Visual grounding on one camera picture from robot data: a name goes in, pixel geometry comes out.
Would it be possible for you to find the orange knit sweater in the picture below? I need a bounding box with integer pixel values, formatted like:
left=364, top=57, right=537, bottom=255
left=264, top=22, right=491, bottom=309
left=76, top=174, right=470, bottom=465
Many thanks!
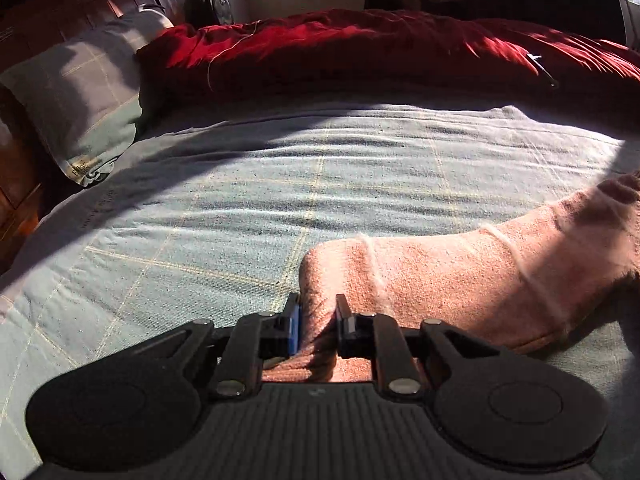
left=262, top=172, right=640, bottom=383

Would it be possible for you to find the grey backpack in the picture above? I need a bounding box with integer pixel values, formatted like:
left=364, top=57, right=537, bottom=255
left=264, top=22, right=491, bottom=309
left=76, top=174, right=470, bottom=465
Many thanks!
left=184, top=0, right=231, bottom=26

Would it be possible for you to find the metal folding tool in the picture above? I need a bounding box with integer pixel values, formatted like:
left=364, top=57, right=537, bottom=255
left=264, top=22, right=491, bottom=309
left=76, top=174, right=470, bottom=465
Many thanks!
left=527, top=52, right=558, bottom=88

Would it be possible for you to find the red quilt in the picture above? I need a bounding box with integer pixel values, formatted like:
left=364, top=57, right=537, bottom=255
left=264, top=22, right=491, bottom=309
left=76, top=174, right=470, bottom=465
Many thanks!
left=136, top=8, right=640, bottom=111

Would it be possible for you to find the black hanging sweater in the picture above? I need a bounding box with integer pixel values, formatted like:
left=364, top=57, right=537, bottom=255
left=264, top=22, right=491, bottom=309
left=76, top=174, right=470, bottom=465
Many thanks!
left=550, top=0, right=628, bottom=46

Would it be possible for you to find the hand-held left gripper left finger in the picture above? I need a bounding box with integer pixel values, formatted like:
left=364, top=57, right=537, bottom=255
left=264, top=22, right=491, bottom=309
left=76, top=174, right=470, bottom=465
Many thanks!
left=132, top=292, right=302, bottom=401

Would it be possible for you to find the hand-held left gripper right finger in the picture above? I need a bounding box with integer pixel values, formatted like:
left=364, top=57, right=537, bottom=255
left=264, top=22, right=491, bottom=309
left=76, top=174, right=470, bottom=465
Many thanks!
left=335, top=294, right=501, bottom=398

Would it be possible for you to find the grey plaid pillow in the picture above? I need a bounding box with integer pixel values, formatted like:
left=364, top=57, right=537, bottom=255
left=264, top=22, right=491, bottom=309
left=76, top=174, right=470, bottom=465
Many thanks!
left=0, top=10, right=173, bottom=188

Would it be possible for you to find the wooden headboard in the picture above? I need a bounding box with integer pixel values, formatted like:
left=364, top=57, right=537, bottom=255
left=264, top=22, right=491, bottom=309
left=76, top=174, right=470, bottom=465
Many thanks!
left=0, top=0, right=173, bottom=273

